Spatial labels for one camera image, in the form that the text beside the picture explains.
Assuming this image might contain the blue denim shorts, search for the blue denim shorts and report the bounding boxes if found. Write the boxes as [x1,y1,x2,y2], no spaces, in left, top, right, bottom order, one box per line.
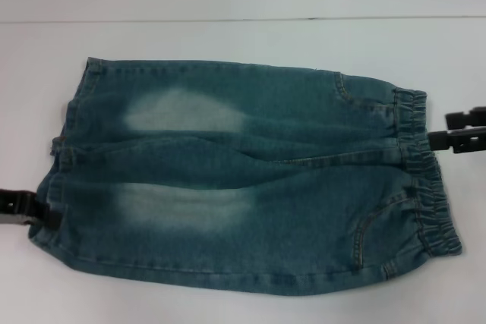
[29,56,465,308]

